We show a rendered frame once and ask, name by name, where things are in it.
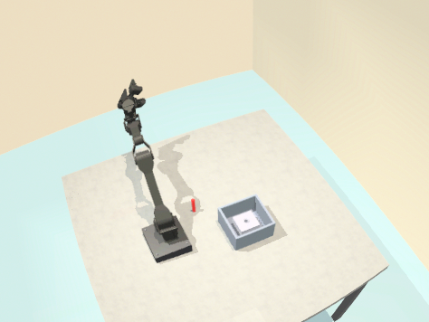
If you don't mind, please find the white square plate with hole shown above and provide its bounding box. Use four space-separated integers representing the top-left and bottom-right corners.
232 211 260 236

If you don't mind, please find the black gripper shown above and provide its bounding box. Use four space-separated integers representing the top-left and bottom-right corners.
117 79 143 109

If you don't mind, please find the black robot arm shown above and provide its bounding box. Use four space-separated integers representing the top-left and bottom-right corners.
122 99 178 242

